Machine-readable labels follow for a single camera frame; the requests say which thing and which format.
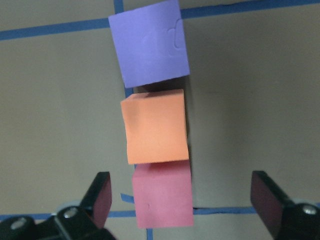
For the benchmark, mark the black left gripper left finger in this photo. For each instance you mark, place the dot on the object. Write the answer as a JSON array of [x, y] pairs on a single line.
[[86, 221]]

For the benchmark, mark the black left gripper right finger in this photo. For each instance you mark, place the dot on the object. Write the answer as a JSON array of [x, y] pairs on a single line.
[[284, 218]]

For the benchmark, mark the orange foam cube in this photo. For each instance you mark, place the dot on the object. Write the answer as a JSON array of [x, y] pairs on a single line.
[[155, 127]]

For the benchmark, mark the red foam cube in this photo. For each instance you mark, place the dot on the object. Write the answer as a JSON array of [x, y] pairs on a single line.
[[162, 194]]

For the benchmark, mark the purple foam cube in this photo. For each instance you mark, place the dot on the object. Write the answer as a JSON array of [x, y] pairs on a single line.
[[150, 44]]

